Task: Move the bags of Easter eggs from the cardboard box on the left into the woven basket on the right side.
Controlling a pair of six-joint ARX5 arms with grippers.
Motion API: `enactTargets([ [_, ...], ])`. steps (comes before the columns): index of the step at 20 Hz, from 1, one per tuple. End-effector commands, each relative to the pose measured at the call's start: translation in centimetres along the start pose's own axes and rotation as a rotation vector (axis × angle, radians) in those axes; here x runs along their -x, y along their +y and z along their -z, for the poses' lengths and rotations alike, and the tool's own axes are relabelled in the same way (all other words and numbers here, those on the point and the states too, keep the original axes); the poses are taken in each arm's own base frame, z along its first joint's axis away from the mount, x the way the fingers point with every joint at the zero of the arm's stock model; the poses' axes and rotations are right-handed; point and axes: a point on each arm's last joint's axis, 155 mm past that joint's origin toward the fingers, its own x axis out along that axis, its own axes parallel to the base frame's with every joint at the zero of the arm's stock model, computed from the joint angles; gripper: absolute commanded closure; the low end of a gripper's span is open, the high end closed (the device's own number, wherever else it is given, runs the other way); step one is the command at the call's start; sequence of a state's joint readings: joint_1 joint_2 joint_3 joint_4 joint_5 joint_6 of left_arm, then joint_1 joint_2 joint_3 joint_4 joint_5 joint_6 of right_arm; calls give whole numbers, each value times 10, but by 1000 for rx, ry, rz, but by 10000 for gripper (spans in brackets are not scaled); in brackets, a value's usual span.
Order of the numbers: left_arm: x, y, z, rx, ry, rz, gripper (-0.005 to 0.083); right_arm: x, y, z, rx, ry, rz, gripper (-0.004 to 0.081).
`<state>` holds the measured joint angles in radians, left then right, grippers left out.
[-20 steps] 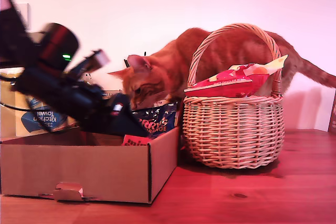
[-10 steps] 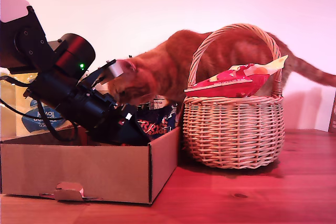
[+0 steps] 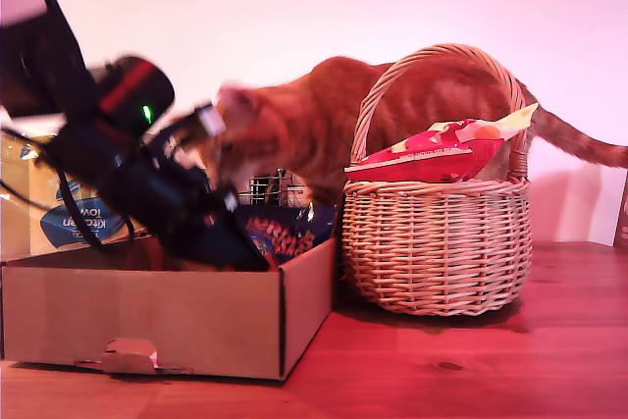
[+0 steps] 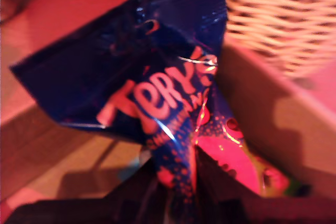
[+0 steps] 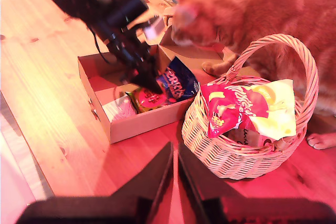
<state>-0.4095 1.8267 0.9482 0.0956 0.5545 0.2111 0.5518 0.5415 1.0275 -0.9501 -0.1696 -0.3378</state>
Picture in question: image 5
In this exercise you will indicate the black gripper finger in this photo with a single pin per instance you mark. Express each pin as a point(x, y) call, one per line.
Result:
point(152, 179)
point(148, 77)
point(202, 182)

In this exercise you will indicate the blue Terry's egg bag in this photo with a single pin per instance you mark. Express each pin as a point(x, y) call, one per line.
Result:
point(181, 82)

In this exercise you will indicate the pink yellow Maltesers bag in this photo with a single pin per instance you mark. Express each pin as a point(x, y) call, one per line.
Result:
point(236, 103)

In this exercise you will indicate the brown cardboard box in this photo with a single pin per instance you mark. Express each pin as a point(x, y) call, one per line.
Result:
point(144, 124)

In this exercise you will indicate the ginger cat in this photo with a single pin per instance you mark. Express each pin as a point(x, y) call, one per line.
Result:
point(275, 19)

